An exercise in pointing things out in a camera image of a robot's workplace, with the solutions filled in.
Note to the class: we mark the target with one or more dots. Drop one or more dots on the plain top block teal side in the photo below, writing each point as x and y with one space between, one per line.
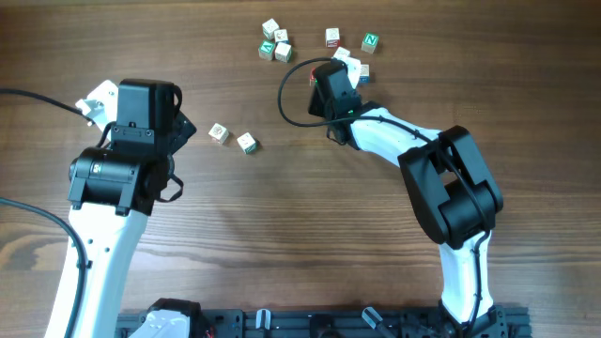
269 28

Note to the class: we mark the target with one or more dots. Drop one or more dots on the spiral picture block blue side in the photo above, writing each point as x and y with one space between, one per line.
365 74

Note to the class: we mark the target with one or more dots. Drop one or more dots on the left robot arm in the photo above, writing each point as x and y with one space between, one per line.
114 186

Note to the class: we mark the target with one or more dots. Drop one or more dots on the shell picture block red side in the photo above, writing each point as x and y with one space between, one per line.
219 133

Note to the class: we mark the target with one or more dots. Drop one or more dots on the plain block green side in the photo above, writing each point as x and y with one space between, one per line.
283 52

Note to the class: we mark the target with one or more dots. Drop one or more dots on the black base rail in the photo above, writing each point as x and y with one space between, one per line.
513 322

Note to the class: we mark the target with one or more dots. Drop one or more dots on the horse picture block green side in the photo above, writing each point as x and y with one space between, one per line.
247 143

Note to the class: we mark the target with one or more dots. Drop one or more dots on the green letter V block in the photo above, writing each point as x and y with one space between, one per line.
266 50

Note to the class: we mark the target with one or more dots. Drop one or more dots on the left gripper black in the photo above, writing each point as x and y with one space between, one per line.
186 127

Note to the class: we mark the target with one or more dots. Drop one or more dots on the red letter M block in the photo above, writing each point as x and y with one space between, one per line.
312 78

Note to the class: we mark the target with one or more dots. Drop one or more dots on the animal picture block blue side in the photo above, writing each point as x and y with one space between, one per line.
281 36

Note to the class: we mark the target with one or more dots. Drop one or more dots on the plain block upper middle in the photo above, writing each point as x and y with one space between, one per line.
341 54

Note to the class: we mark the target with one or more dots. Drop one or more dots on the green letter N block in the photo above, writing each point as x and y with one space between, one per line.
370 42

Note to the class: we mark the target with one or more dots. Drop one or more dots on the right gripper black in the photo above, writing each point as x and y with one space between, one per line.
315 102

